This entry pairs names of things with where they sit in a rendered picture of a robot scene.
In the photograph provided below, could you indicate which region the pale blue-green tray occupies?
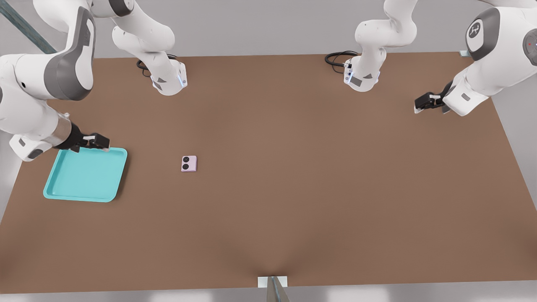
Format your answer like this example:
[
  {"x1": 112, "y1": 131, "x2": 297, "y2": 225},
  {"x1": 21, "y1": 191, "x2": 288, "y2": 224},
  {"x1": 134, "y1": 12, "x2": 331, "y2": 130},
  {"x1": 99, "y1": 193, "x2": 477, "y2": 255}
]
[{"x1": 43, "y1": 147, "x2": 128, "y2": 203}]

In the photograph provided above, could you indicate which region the black cable loop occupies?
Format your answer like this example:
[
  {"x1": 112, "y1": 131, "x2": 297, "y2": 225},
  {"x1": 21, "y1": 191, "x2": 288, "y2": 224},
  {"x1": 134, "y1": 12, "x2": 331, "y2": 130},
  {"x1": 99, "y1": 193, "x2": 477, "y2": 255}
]
[
  {"x1": 136, "y1": 54, "x2": 179, "y2": 78},
  {"x1": 325, "y1": 51, "x2": 360, "y2": 74}
]

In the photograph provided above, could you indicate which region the silver frame post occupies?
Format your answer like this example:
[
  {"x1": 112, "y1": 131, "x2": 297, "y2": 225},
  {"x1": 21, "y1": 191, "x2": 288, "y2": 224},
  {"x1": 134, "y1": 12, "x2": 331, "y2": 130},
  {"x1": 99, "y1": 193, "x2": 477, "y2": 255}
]
[
  {"x1": 258, "y1": 276, "x2": 290, "y2": 302},
  {"x1": 0, "y1": 0, "x2": 58, "y2": 55}
]

